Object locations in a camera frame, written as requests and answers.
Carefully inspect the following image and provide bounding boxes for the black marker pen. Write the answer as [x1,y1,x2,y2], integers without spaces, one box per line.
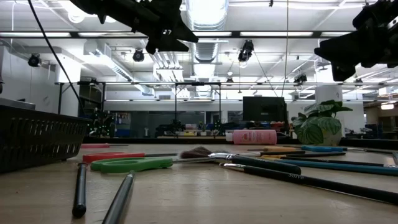
[72,162,89,219]

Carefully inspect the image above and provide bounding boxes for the light pink paint bottle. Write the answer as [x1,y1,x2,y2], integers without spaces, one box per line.
[224,129,278,146]

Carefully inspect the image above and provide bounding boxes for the green striped potted plant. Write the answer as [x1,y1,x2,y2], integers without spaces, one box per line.
[290,99,354,147]

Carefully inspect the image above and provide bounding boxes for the blue scissors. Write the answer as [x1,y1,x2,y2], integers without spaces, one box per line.
[300,144,345,152]

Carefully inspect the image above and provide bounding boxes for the pink scissors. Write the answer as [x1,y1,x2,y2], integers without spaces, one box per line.
[80,142,129,149]

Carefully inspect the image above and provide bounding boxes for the black overhead camera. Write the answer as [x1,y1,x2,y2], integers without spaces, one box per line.
[237,39,255,63]

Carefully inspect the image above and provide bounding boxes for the blue paintbrush yellow ends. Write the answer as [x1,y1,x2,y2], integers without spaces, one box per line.
[273,157,398,177]

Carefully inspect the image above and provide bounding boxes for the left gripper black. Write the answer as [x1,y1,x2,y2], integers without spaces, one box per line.
[70,0,200,55]

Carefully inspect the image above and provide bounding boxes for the black background monitor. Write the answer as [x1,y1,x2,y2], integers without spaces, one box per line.
[242,96,287,123]

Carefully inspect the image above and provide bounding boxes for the short black paintbrush silver ferrule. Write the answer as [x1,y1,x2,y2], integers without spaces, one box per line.
[343,147,398,156]

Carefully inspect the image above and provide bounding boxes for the green scissors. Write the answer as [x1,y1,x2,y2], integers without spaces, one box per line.
[90,156,219,174]

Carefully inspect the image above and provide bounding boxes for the black paintbrush yellow ferrule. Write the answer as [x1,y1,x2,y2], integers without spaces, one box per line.
[260,151,347,161]

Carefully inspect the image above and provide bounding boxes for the long black paintbrush silver ferrule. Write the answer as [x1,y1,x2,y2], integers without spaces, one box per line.
[218,162,398,207]

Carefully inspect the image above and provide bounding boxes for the fluffy black-handled brush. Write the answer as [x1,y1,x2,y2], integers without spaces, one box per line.
[179,146,302,175]

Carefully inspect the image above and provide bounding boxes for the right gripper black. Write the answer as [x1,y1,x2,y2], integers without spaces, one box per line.
[313,0,398,83]

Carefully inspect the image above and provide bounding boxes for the orange scissors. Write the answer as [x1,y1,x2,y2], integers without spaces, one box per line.
[247,146,300,152]

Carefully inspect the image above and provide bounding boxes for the black ceiling-hung camera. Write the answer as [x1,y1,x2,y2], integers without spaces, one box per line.
[132,48,146,63]
[27,53,42,68]

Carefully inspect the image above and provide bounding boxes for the red scissors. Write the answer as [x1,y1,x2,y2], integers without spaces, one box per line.
[82,151,178,164]

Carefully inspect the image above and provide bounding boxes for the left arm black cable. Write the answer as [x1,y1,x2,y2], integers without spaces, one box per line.
[27,0,85,116]

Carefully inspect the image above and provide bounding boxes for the black mesh basket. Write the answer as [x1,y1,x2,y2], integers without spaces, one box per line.
[0,104,93,174]

